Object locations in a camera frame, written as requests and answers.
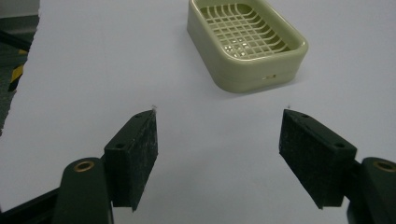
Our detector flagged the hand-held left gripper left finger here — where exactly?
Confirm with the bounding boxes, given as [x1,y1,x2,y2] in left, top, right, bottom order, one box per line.
[51,108,159,224]

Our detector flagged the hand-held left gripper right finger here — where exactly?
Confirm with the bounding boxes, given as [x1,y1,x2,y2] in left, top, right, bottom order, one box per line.
[278,108,396,224]

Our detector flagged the pale green soap dish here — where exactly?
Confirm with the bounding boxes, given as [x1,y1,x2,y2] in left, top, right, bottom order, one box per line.
[186,0,309,94]

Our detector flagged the yellow black hazard tape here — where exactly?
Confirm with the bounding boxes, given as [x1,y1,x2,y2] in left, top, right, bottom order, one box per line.
[7,49,29,92]

